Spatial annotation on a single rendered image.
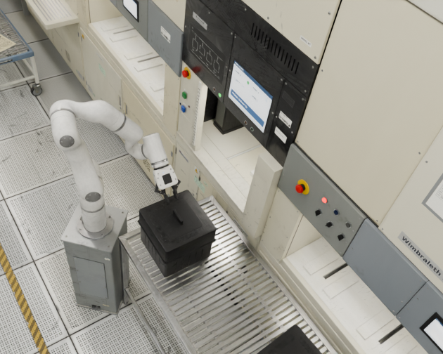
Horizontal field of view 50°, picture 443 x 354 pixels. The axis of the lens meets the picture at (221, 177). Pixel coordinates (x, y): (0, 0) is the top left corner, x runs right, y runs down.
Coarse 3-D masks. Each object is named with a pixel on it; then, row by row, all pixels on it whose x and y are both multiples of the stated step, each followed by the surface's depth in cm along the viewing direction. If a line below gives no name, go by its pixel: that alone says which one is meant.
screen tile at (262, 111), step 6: (252, 84) 209; (252, 90) 211; (258, 90) 207; (258, 96) 209; (264, 96) 205; (252, 102) 214; (264, 102) 206; (258, 108) 212; (264, 108) 208; (264, 114) 210
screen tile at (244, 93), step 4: (236, 68) 215; (236, 72) 216; (240, 72) 213; (236, 76) 217; (240, 76) 214; (244, 76) 212; (240, 80) 216; (244, 80) 213; (248, 80) 210; (232, 84) 223; (236, 84) 220; (244, 84) 214; (236, 88) 221; (240, 88) 218; (248, 88) 213; (240, 92) 219; (244, 92) 217; (248, 92) 214; (244, 96) 218
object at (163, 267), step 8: (144, 232) 243; (144, 240) 249; (152, 248) 241; (200, 248) 240; (208, 248) 245; (152, 256) 247; (184, 256) 236; (192, 256) 241; (200, 256) 247; (160, 264) 239; (168, 264) 232; (176, 264) 237; (184, 264) 243; (192, 264) 248; (168, 272) 238; (176, 272) 244
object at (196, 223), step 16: (144, 208) 237; (160, 208) 238; (176, 208) 239; (192, 208) 241; (144, 224) 236; (160, 224) 232; (176, 224) 233; (192, 224) 234; (208, 224) 235; (160, 240) 226; (176, 240) 227; (192, 240) 228; (208, 240) 238; (160, 256) 231; (176, 256) 230
